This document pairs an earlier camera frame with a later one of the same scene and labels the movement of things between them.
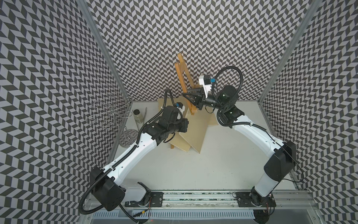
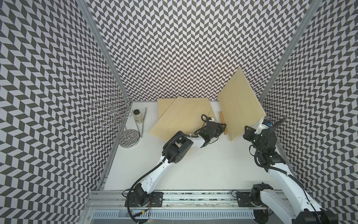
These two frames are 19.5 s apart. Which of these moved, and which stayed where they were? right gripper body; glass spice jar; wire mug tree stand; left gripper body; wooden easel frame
Moved: left gripper body; right gripper body; wooden easel frame
Stayed: wire mug tree stand; glass spice jar
